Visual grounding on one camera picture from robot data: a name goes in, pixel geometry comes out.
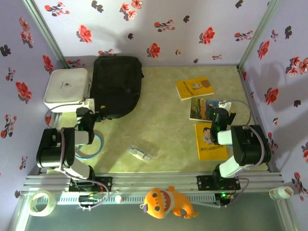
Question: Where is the clear plastic package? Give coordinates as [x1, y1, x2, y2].
[127, 144, 154, 162]

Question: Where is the orange shark plush toy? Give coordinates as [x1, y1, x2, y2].
[139, 185, 200, 219]

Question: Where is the aluminium frame beam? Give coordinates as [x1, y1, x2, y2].
[20, 172, 284, 193]

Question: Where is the large yellow picture book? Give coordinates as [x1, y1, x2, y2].
[194, 122, 229, 161]

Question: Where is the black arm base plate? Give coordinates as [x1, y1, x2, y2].
[69, 177, 113, 193]
[196, 175, 241, 192]

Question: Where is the black backpack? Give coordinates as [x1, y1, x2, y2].
[89, 55, 145, 120]

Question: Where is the white slotted cable duct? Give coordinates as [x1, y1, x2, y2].
[56, 193, 216, 205]

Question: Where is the white storage box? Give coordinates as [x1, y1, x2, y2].
[43, 68, 93, 113]

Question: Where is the aluminium side rail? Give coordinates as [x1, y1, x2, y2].
[237, 64, 281, 173]
[47, 112, 61, 130]

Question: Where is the aluminium corner post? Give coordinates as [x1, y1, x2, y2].
[237, 0, 282, 70]
[23, 0, 70, 69]

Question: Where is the blue ring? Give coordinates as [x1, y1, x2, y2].
[76, 133, 104, 159]

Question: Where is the painting cover book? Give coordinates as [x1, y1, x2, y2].
[189, 98, 220, 122]

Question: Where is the white bottle yellow label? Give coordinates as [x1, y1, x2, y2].
[269, 185, 294, 200]

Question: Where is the small controller board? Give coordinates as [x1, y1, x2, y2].
[215, 192, 236, 209]
[78, 194, 101, 210]

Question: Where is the clear tape roll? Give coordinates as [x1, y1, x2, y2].
[28, 190, 57, 217]

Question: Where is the small yellow picture book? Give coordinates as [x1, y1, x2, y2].
[175, 76, 215, 102]

